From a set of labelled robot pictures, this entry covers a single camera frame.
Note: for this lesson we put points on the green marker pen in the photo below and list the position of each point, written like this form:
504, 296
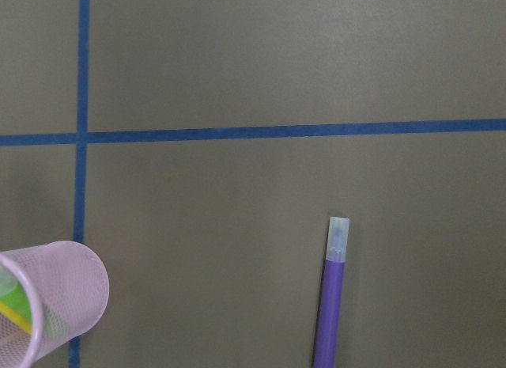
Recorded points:
11, 289

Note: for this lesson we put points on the yellow marker pen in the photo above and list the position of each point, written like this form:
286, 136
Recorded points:
18, 313

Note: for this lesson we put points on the purple marker pen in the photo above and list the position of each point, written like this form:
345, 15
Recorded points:
326, 332

